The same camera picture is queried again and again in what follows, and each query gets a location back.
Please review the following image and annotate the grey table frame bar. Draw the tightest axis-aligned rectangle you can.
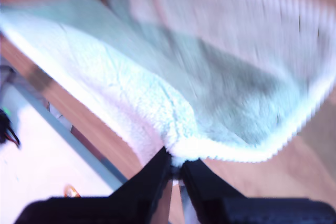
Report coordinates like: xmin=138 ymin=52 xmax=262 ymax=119
xmin=0 ymin=56 xmax=129 ymax=190

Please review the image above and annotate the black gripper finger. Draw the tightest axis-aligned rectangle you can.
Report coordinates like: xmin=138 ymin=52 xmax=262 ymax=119
xmin=111 ymin=146 xmax=173 ymax=223
xmin=181 ymin=158 xmax=246 ymax=223

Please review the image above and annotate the small orange object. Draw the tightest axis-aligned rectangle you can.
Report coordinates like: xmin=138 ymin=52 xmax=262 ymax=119
xmin=64 ymin=185 xmax=81 ymax=198

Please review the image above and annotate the grey tea towel white hem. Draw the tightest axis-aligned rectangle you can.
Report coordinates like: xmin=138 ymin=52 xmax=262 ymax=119
xmin=0 ymin=0 xmax=336 ymax=168

